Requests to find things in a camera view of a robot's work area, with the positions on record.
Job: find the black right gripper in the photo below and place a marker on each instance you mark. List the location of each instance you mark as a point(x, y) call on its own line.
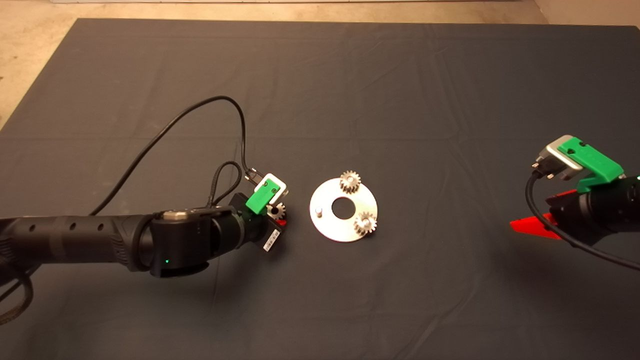
point(580, 212)

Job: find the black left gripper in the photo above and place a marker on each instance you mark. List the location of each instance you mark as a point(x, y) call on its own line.
point(255, 230)

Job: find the small steel planetary gear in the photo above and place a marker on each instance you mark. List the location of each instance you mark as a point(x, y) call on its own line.
point(276, 210)
point(350, 182)
point(365, 223)

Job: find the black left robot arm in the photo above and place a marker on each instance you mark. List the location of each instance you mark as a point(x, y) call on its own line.
point(75, 240)

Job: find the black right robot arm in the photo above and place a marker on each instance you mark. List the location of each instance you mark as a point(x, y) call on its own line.
point(627, 205)

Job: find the round metal carrier plate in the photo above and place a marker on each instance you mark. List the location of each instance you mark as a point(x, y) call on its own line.
point(330, 225)

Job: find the dark grey table cloth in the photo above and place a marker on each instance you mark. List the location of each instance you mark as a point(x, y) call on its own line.
point(320, 85)

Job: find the green left camera mount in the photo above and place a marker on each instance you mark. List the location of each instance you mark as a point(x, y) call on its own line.
point(260, 200)

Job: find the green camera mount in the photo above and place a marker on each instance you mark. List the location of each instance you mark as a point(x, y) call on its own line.
point(595, 165)
point(260, 200)

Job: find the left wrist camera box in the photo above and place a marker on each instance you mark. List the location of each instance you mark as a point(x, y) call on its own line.
point(275, 181)

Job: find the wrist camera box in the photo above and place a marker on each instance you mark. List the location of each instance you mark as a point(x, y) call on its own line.
point(560, 157)
point(275, 181)

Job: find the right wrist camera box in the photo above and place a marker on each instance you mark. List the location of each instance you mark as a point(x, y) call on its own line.
point(560, 157)

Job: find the green right camera mount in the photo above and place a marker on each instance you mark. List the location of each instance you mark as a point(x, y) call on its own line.
point(595, 165)

